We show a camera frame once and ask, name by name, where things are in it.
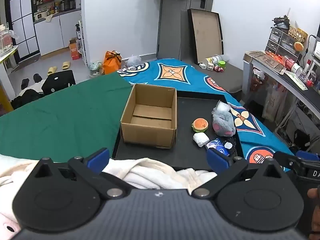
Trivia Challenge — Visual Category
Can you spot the computer monitor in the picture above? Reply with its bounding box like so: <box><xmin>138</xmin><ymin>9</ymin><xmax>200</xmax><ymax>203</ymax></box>
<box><xmin>312</xmin><ymin>35</ymin><xmax>320</xmax><ymax>58</ymax></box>

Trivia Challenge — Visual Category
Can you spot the beige tote bag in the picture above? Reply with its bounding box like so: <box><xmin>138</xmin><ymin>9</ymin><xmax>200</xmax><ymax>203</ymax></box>
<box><xmin>262</xmin><ymin>84</ymin><xmax>288</xmax><ymax>123</ymax></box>

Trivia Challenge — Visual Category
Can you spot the side table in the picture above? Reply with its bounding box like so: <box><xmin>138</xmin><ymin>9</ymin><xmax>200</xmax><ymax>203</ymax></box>
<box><xmin>0</xmin><ymin>45</ymin><xmax>19</xmax><ymax>112</ymax></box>

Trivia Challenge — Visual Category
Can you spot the white kitchen cabinet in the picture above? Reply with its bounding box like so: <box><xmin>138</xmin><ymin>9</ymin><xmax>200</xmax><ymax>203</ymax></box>
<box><xmin>33</xmin><ymin>7</ymin><xmax>83</xmax><ymax>57</ymax></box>

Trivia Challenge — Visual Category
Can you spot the black and white garment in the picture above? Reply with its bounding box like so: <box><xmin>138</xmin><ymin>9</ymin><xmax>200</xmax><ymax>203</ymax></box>
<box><xmin>10</xmin><ymin>81</ymin><xmax>47</xmax><ymax>110</ymax></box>

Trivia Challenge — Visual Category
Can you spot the grey plush mouse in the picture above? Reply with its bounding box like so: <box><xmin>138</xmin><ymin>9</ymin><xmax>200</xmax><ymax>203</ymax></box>
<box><xmin>212</xmin><ymin>109</ymin><xmax>236</xmax><ymax>137</ymax></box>

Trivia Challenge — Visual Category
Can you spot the person's right hand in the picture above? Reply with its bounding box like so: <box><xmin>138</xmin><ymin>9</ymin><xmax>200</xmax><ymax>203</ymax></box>
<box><xmin>307</xmin><ymin>187</ymin><xmax>320</xmax><ymax>240</ymax></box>

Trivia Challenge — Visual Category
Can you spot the large glass jar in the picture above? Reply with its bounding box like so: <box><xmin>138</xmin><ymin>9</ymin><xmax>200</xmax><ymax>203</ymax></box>
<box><xmin>0</xmin><ymin>22</ymin><xmax>19</xmax><ymax>56</ymax></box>

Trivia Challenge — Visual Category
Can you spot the red basket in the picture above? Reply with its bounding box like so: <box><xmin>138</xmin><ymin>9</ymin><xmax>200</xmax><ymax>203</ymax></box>
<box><xmin>250</xmin><ymin>67</ymin><xmax>266</xmax><ymax>92</ymax></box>

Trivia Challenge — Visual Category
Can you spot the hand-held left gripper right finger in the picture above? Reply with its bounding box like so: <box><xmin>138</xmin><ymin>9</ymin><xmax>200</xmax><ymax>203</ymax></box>
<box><xmin>191</xmin><ymin>148</ymin><xmax>288</xmax><ymax>198</ymax></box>

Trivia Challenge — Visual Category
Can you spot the cream fleece blanket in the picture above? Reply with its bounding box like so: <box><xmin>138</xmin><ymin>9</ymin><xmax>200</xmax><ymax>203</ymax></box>
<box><xmin>0</xmin><ymin>153</ymin><xmax>218</xmax><ymax>240</ymax></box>

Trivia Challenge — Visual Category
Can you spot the white wire rack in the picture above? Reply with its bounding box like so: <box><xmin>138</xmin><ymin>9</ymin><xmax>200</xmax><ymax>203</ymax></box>
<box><xmin>75</xmin><ymin>19</ymin><xmax>88</xmax><ymax>67</ymax></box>

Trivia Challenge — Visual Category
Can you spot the bamboo basket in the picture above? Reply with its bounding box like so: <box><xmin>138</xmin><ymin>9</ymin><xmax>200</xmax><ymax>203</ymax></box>
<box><xmin>288</xmin><ymin>25</ymin><xmax>309</xmax><ymax>43</ymax></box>

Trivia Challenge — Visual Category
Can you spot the orange cardboard box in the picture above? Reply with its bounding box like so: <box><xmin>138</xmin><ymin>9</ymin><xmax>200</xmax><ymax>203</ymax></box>
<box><xmin>69</xmin><ymin>38</ymin><xmax>80</xmax><ymax>61</ymax></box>

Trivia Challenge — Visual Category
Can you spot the black framed flat cardboard lid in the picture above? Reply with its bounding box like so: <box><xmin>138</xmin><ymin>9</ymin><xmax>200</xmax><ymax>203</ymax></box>
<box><xmin>187</xmin><ymin>8</ymin><xmax>224</xmax><ymax>64</ymax></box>

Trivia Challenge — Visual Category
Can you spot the green cloth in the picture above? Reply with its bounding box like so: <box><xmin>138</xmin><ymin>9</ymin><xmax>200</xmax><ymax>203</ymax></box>
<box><xmin>0</xmin><ymin>75</ymin><xmax>133</xmax><ymax>163</ymax></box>

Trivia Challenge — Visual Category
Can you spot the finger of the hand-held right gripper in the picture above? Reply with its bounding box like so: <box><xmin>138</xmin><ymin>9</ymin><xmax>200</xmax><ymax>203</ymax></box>
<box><xmin>273</xmin><ymin>151</ymin><xmax>304</xmax><ymax>173</ymax></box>
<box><xmin>296</xmin><ymin>150</ymin><xmax>320</xmax><ymax>161</ymax></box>

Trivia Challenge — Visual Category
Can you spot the clear plastic bag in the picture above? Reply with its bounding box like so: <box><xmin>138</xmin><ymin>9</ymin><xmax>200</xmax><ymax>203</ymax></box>
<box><xmin>125</xmin><ymin>54</ymin><xmax>142</xmax><ymax>67</ymax></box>

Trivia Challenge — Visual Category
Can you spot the white desk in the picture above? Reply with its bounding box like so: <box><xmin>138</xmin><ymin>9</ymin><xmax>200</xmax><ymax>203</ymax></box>
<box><xmin>242</xmin><ymin>51</ymin><xmax>320</xmax><ymax>157</ymax></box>

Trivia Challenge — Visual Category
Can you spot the burger plush toy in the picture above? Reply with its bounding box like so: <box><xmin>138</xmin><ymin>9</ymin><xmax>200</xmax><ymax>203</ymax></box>
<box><xmin>192</xmin><ymin>118</ymin><xmax>209</xmax><ymax>133</ymax></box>

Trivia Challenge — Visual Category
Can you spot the blue and white packet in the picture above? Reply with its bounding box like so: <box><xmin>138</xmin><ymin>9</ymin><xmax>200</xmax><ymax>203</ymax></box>
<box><xmin>205</xmin><ymin>138</ymin><xmax>235</xmax><ymax>157</ymax></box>

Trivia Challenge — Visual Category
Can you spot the black tray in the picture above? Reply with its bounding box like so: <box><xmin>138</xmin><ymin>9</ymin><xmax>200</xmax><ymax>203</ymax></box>
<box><xmin>112</xmin><ymin>91</ymin><xmax>245</xmax><ymax>171</ymax></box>

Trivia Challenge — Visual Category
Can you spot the brown cardboard box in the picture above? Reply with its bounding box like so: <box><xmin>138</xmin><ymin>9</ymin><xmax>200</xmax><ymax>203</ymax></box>
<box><xmin>120</xmin><ymin>83</ymin><xmax>177</xmax><ymax>149</ymax></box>

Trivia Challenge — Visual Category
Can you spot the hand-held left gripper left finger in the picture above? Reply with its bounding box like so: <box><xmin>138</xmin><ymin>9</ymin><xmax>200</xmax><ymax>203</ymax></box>
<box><xmin>30</xmin><ymin>148</ymin><xmax>130</xmax><ymax>199</ymax></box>

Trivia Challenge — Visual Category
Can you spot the grey door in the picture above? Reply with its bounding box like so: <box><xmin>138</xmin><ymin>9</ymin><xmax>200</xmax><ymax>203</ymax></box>
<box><xmin>157</xmin><ymin>0</ymin><xmax>217</xmax><ymax>61</ymax></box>

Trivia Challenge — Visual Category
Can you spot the grey drawer organiser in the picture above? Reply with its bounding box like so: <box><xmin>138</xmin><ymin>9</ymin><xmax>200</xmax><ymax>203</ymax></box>
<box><xmin>264</xmin><ymin>26</ymin><xmax>303</xmax><ymax>58</ymax></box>

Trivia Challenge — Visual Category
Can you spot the clear bag of white stuffing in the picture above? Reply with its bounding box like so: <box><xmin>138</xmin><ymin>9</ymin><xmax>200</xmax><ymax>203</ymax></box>
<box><xmin>212</xmin><ymin>100</ymin><xmax>232</xmax><ymax>113</ymax></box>

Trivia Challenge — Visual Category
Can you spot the orange bag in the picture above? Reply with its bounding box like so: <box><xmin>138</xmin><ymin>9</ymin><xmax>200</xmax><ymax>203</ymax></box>
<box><xmin>103</xmin><ymin>50</ymin><xmax>122</xmax><ymax>75</ymax></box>

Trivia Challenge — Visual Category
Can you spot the clear bag with jar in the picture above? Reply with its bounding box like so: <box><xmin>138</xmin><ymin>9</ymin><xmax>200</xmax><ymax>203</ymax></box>
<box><xmin>88</xmin><ymin>62</ymin><xmax>104</xmax><ymax>78</ymax></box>

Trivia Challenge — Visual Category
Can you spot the blue printed blanket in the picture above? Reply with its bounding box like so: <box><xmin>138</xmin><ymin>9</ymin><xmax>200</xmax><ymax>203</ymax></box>
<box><xmin>116</xmin><ymin>58</ymin><xmax>296</xmax><ymax>172</ymax></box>

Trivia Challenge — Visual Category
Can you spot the black framed glass door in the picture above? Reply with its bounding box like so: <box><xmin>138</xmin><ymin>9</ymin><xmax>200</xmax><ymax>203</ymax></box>
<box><xmin>4</xmin><ymin>0</ymin><xmax>41</xmax><ymax>65</ymax></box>

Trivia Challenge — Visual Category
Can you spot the black stool with white dots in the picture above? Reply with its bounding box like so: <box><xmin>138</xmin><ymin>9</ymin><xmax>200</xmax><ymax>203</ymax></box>
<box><xmin>41</xmin><ymin>70</ymin><xmax>76</xmax><ymax>96</ymax></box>

